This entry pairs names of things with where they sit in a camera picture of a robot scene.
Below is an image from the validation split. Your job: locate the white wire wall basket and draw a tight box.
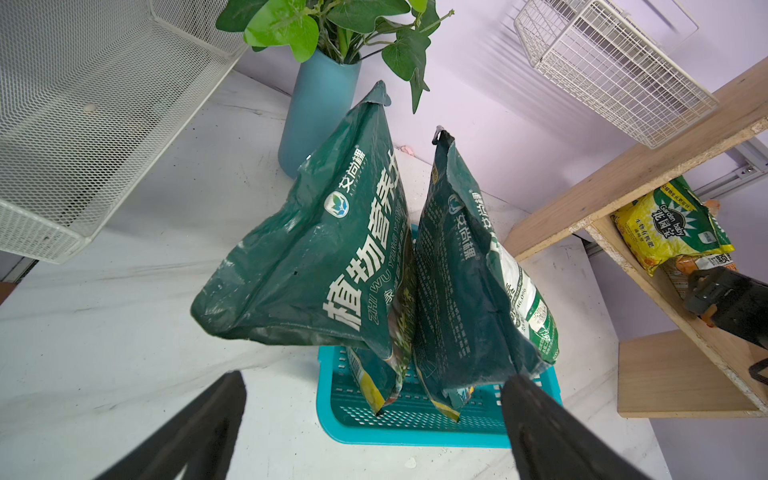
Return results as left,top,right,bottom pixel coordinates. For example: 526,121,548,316
514,1,719,149

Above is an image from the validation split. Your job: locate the dark green soil bag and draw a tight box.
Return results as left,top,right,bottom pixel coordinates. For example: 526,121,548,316
414,127,560,422
191,82,417,412

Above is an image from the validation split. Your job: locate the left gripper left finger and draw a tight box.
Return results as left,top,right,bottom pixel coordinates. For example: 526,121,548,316
99,371,247,479

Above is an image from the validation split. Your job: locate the teal plastic basket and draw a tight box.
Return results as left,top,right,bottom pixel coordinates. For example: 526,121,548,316
317,347,561,448

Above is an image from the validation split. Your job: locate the artificial green plant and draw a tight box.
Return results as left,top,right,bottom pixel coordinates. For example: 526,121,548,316
215,0,455,111

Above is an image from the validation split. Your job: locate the wooden two-tier shelf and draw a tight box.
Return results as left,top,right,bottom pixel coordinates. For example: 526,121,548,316
504,62,767,418

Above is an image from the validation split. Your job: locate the yellow green small bag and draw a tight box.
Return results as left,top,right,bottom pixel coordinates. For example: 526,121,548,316
611,176,735,275

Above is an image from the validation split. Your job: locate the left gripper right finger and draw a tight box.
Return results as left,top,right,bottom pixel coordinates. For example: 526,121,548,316
501,376,647,480

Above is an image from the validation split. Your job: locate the white mesh tiered rack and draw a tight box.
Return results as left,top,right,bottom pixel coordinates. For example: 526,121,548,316
1,1,245,264

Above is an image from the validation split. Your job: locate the orange small bag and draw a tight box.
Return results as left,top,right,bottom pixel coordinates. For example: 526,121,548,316
654,199,736,298

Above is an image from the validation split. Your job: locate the teal vase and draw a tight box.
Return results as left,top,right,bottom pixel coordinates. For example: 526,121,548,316
278,50,361,179

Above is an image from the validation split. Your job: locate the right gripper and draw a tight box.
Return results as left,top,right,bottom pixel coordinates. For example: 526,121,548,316
684,267,767,349

